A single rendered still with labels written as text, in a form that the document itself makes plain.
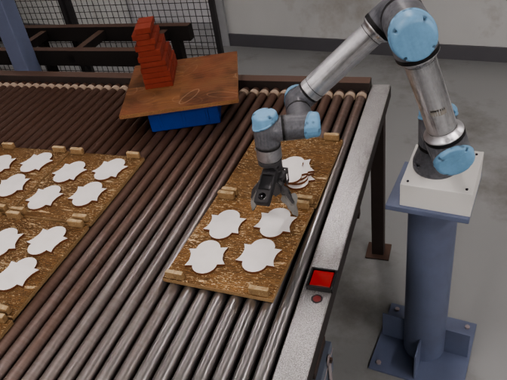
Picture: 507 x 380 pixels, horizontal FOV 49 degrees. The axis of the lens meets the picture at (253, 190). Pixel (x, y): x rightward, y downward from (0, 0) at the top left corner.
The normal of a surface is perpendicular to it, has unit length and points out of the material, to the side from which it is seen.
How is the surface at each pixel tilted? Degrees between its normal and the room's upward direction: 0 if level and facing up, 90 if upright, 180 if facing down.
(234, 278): 0
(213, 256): 0
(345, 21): 90
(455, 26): 90
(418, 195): 90
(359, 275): 0
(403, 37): 86
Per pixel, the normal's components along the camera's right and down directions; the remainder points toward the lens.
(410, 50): -0.04, 0.55
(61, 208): -0.14, -0.79
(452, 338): -0.43, 0.58
